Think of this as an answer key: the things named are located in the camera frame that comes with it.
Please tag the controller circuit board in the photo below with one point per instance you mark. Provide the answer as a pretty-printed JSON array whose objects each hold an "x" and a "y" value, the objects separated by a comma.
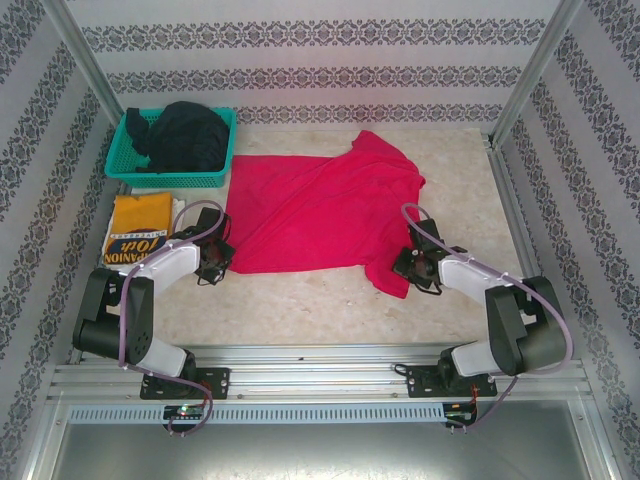
[
  {"x": 185, "y": 411},
  {"x": 462, "y": 411}
]

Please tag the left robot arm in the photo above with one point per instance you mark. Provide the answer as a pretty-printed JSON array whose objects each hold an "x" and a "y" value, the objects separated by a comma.
[{"x": 100, "y": 310}]

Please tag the folded yellow printed t-shirt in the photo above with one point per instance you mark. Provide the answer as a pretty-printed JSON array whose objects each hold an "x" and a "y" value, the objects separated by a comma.
[{"x": 137, "y": 225}]

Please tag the grey metal sheet panel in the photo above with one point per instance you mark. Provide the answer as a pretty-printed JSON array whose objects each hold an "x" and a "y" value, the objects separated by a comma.
[{"x": 320, "y": 452}]

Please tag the pink t-shirt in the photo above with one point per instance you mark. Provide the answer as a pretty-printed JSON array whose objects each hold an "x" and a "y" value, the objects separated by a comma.
[{"x": 320, "y": 220}]

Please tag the right controller circuit board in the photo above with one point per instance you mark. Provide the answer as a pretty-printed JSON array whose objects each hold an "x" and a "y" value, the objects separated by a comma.
[{"x": 462, "y": 411}]

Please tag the black crumpled clothes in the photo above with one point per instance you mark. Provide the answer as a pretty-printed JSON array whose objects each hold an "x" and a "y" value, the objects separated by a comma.
[{"x": 190, "y": 140}]

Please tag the left controller circuit board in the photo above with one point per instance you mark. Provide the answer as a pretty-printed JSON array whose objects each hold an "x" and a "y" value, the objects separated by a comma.
[{"x": 185, "y": 411}]

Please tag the aluminium frame post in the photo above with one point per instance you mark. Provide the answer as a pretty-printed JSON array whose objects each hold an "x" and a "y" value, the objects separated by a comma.
[
  {"x": 535, "y": 70},
  {"x": 80, "y": 50}
]

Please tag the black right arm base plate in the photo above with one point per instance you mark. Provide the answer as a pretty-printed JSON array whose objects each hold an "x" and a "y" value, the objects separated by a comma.
[{"x": 420, "y": 382}]

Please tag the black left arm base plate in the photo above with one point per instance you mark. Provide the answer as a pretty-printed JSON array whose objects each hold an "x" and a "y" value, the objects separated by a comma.
[{"x": 215, "y": 382}]

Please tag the aluminium mounting rail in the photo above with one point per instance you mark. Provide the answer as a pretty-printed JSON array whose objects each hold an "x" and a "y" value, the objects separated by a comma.
[{"x": 310, "y": 375}]

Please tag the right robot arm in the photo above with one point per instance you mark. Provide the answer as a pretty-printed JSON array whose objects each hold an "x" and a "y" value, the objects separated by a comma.
[{"x": 515, "y": 320}]

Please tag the teal plastic basket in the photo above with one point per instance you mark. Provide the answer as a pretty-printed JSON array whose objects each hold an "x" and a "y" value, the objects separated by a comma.
[{"x": 170, "y": 179}]

